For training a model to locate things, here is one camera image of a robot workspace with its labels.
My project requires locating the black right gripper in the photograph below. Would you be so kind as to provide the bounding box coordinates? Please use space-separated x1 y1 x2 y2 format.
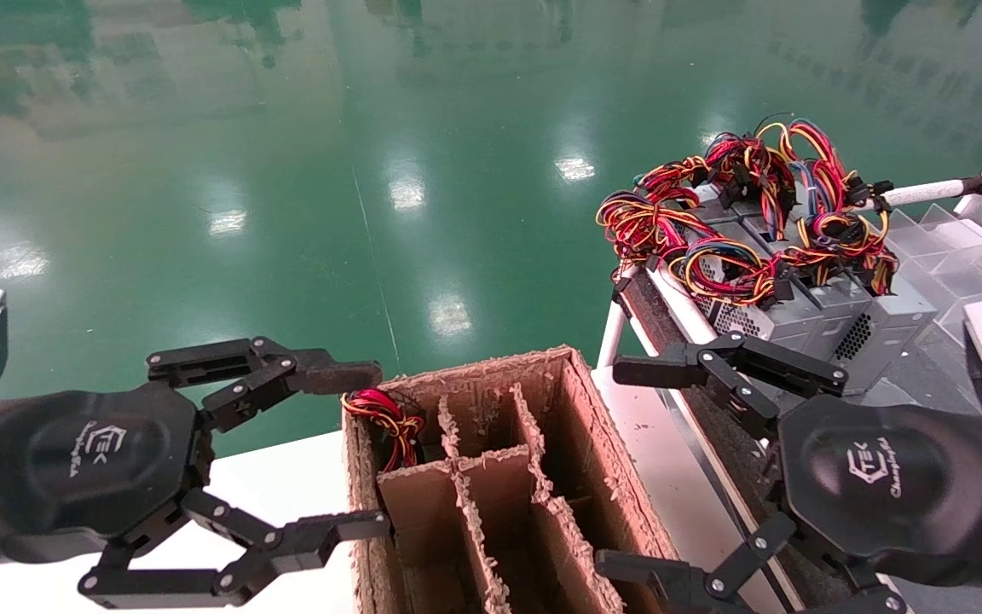
595 333 982 614

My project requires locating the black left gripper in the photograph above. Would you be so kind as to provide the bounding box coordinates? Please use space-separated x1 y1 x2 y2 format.
0 337 391 608

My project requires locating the brown cardboard divider box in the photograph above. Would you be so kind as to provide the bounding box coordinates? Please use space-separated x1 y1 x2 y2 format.
342 345 688 614

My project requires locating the white tube leg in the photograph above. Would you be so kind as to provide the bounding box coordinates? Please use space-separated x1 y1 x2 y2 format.
598 303 628 369

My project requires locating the black conveyor belt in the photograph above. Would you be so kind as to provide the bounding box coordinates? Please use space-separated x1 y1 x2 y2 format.
849 320 982 412

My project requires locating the clear plastic divider tray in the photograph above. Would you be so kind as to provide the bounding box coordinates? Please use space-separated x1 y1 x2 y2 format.
883 192 982 342

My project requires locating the long white tube rail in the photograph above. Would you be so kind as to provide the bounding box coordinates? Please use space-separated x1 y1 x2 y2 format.
646 266 722 346

